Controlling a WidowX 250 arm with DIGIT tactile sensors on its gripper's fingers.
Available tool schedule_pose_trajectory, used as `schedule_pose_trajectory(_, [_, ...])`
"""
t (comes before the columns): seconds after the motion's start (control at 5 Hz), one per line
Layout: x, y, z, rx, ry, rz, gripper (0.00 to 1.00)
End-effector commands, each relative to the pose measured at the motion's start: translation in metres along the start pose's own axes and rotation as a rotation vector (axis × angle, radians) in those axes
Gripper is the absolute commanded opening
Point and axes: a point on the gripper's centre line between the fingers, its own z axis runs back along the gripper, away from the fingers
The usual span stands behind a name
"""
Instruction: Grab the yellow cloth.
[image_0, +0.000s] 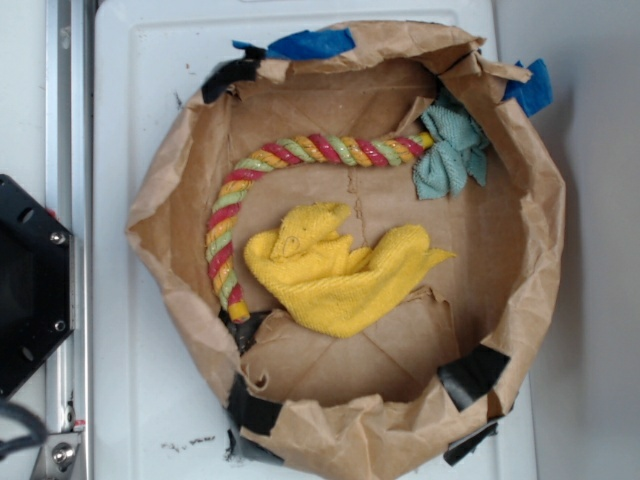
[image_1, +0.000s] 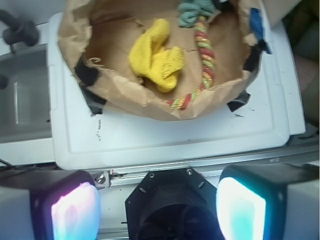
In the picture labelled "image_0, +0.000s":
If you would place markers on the yellow terry cloth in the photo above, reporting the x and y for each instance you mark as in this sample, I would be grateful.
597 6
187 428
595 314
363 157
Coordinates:
326 284

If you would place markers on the black tape top left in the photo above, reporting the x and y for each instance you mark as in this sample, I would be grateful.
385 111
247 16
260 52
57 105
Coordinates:
232 71

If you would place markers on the white plastic tray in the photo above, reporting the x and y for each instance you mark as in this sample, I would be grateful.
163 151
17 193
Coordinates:
154 415

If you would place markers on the black tape bottom left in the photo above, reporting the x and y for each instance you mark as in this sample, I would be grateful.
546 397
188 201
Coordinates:
254 414

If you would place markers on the black tape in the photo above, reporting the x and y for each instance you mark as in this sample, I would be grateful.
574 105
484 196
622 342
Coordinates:
471 377
254 414
232 71

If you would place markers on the brown paper bag bin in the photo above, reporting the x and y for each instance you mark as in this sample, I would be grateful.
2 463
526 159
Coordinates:
370 406

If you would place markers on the blue tape piece top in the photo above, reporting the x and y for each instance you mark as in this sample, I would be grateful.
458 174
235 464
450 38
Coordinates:
305 45

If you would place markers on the aluminium extrusion rail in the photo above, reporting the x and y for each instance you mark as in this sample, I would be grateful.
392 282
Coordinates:
69 83

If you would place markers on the teal terry cloth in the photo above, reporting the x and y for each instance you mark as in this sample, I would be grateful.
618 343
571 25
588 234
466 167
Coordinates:
458 152

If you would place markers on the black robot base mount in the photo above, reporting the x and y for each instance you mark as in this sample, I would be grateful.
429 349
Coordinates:
35 285

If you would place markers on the black tape bottom right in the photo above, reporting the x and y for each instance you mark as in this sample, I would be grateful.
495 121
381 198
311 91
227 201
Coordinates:
471 377

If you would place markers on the blue tape piece right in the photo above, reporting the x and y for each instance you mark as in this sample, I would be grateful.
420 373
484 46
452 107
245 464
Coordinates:
534 95

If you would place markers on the blue tape piece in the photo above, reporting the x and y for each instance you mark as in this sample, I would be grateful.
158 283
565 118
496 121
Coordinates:
305 45
534 95

